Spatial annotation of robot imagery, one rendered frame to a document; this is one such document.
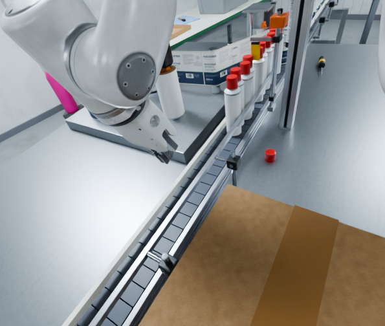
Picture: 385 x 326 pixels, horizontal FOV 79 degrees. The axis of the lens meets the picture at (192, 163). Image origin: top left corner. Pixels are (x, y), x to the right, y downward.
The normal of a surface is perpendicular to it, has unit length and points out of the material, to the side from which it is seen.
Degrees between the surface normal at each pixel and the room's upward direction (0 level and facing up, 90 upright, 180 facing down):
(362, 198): 0
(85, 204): 0
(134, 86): 96
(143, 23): 84
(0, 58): 90
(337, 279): 0
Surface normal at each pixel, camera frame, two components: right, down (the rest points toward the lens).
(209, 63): -0.44, 0.67
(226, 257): -0.15, -0.72
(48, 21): 0.49, 0.67
